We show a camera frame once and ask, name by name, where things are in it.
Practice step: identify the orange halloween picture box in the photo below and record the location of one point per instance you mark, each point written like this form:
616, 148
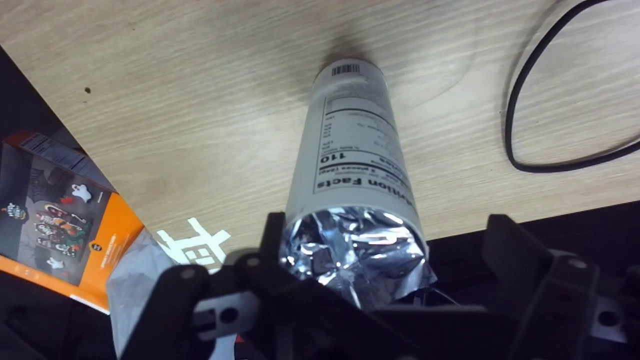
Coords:
62, 227

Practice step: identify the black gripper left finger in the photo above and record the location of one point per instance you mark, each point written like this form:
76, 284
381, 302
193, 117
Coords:
191, 311

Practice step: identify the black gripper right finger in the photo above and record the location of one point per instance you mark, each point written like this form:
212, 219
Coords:
564, 306

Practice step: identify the white foil-lined packet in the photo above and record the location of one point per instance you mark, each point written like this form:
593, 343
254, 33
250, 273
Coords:
351, 217

